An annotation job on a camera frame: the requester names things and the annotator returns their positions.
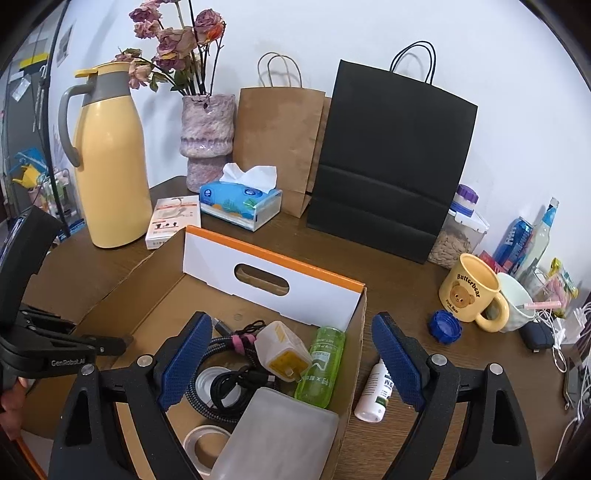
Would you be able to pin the dark blue pouch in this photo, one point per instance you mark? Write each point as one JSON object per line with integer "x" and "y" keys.
{"x": 538, "y": 334}

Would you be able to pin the white plastic bottle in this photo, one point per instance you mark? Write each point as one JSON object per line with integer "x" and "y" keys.
{"x": 371, "y": 401}

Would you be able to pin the black paper bag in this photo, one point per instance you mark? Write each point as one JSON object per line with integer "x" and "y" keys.
{"x": 392, "y": 161}

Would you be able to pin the red packet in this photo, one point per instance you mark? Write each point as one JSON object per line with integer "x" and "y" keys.
{"x": 489, "y": 261}

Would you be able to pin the white yellow square bottle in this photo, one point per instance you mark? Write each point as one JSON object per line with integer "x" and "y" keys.
{"x": 281, "y": 350}

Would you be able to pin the brown paper bag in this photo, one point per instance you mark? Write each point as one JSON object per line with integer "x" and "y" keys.
{"x": 277, "y": 138}

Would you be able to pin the wall picture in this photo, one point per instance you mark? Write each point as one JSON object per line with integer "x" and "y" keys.
{"x": 64, "y": 44}

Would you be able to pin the translucent plastic container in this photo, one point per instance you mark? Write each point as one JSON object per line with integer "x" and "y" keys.
{"x": 277, "y": 434}

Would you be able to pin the blue tissue pack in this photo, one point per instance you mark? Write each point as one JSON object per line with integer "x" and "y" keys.
{"x": 235, "y": 203}

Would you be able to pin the yellow thermos jug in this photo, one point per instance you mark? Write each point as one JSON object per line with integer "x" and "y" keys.
{"x": 111, "y": 184}

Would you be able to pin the orange cardboard box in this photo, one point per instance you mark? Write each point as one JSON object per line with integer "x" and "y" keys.
{"x": 272, "y": 277}

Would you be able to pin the storage rack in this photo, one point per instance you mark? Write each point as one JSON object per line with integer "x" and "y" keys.
{"x": 46, "y": 184}

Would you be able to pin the dried rose bouquet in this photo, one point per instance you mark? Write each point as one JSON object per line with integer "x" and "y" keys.
{"x": 178, "y": 41}

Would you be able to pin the pale green bowl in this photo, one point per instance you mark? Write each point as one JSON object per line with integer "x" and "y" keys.
{"x": 515, "y": 295}

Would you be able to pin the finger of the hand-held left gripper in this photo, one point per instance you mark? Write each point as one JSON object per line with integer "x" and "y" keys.
{"x": 27, "y": 267}
{"x": 69, "y": 334}

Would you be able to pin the purple white jar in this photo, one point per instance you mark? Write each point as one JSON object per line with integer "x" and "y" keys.
{"x": 464, "y": 198}

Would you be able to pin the person's left hand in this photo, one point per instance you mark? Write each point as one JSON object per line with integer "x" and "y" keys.
{"x": 11, "y": 406}

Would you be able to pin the yellow bear mug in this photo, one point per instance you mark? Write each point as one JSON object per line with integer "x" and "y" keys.
{"x": 466, "y": 290}

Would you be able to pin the small white carton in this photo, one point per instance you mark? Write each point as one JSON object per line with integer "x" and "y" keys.
{"x": 171, "y": 221}

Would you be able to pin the black light stand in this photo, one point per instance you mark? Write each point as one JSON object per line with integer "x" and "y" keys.
{"x": 44, "y": 106}

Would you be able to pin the clear food container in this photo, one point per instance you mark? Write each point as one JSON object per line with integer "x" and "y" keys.
{"x": 450, "y": 247}

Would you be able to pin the yellow green snack packet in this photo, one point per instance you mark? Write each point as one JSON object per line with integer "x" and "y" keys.
{"x": 561, "y": 274}

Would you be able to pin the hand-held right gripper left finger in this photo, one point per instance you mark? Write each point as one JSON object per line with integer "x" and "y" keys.
{"x": 184, "y": 364}

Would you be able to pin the pink straw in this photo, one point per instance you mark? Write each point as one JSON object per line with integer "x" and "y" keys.
{"x": 545, "y": 304}

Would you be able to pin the clear glass bottle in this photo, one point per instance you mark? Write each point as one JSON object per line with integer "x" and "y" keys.
{"x": 540, "y": 240}

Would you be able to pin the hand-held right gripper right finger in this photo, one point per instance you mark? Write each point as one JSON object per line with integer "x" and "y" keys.
{"x": 397, "y": 360}

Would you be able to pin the white plastic lid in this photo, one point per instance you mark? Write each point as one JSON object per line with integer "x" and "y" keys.
{"x": 203, "y": 428}

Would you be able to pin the blue drink can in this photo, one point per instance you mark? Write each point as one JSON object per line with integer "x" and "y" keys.
{"x": 512, "y": 244}

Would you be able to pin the green spray bottle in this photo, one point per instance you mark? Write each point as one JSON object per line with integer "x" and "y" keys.
{"x": 318, "y": 369}

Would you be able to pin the blue plastic lid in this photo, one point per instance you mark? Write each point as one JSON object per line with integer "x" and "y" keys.
{"x": 444, "y": 326}

